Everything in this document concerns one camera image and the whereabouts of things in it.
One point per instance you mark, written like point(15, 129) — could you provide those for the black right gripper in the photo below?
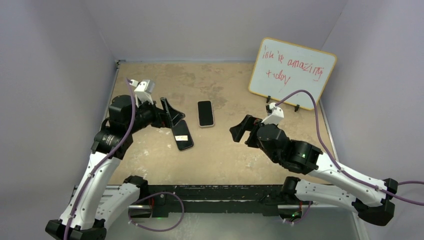
point(249, 123)

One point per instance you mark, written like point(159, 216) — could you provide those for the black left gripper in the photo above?
point(162, 119)

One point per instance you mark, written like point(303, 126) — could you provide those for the black phone case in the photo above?
point(190, 145)

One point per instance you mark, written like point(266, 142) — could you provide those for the beige phone case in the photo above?
point(213, 114)

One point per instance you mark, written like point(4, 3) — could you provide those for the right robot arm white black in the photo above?
point(368, 197)

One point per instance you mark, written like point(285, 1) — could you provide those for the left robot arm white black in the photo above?
point(87, 217)

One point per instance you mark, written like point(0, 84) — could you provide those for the black mounting base bar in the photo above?
point(267, 200)

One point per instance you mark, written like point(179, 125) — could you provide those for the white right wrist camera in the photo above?
point(274, 114)

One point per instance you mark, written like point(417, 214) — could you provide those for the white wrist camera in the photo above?
point(143, 90)
point(274, 114)

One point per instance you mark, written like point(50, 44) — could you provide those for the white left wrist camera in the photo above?
point(143, 90)

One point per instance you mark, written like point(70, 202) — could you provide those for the whiteboard with yellow frame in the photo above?
point(290, 72)

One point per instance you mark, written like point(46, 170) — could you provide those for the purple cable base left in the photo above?
point(158, 213)

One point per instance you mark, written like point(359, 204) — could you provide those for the purple cable base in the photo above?
point(158, 213)
point(297, 216)

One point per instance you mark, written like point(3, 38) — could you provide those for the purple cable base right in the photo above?
point(297, 216)

